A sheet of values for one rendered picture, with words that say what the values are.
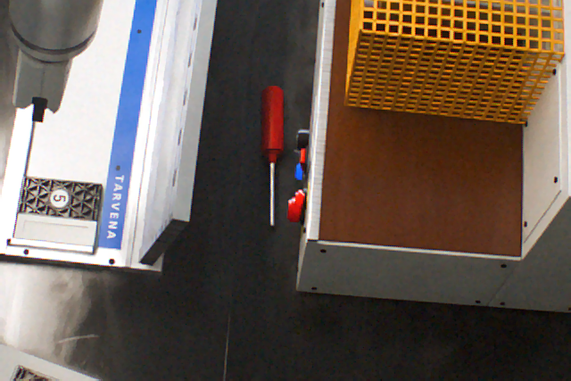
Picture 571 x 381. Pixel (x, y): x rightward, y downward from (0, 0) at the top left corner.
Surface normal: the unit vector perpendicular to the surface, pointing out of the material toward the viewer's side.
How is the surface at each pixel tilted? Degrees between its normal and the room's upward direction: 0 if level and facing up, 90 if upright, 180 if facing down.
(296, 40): 0
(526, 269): 90
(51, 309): 0
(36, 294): 0
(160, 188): 16
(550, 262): 90
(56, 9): 91
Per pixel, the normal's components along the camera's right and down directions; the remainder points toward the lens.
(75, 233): 0.04, -0.38
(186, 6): 0.32, -0.34
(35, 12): -0.38, 0.82
